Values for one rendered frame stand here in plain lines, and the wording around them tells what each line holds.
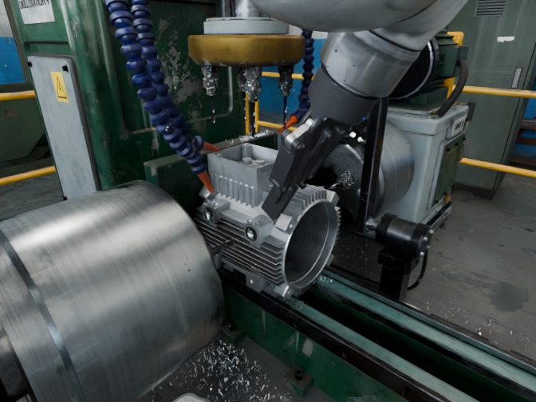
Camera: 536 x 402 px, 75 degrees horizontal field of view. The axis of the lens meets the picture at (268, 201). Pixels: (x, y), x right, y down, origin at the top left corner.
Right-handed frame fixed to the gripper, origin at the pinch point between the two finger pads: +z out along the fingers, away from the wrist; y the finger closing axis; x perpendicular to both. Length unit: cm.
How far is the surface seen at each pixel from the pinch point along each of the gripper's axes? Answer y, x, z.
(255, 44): -0.5, -14.6, -15.6
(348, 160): -26.7, -2.3, 3.1
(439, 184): -59, 13, 8
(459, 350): -9.7, 32.8, 3.7
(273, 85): -492, -340, 265
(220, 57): 2.4, -17.1, -12.3
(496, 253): -65, 36, 16
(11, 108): -62, -333, 243
